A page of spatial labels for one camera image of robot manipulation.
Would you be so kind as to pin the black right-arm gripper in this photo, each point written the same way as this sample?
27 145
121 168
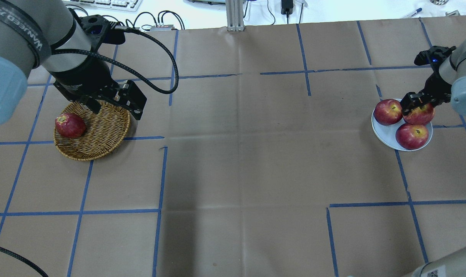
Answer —
434 85

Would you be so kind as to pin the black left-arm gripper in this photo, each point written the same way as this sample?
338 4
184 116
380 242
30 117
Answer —
87 79

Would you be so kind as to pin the yellow-red apple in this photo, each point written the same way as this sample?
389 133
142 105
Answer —
421 115

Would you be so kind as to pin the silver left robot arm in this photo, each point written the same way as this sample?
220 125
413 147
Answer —
45 33

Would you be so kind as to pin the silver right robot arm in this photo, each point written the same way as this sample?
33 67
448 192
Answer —
453 71

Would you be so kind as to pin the red plate apple back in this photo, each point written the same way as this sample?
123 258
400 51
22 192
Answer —
388 112

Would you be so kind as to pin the red plate apple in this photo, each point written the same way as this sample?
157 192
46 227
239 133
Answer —
412 137
388 112

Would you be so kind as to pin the round wicker basket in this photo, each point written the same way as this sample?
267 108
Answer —
105 132

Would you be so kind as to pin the dark red basket apple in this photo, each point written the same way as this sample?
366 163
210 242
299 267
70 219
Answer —
70 125

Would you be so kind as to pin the red plate apple front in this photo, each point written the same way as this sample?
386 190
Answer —
412 137

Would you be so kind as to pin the light blue plate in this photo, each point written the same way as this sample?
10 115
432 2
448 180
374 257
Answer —
386 134

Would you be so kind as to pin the white blue pen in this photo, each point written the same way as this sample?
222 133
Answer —
412 13

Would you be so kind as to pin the white keyboard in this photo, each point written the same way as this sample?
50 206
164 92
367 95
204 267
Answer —
119 5

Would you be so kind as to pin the black power adapter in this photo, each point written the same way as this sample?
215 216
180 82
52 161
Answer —
287 7

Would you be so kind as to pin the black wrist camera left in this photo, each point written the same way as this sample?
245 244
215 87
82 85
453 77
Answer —
100 30

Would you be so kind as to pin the aluminium frame post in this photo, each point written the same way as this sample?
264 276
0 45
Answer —
234 15

